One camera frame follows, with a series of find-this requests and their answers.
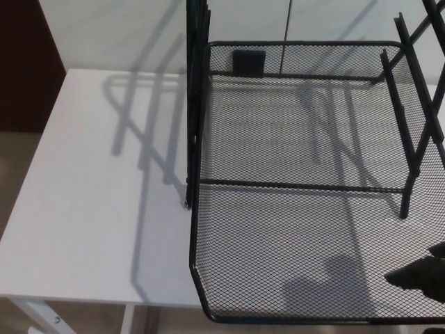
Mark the black mesh file tray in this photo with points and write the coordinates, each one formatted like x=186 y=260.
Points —
x=278 y=226

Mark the dark brown wooden panel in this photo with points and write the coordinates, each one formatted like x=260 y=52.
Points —
x=24 y=69

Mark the white desk leg frame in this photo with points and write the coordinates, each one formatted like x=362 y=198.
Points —
x=45 y=315

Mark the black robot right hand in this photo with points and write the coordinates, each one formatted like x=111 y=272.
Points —
x=424 y=275

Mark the white cabinet row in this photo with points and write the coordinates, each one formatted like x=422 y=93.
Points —
x=104 y=28

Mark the black rectangular block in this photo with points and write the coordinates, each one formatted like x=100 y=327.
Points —
x=248 y=62

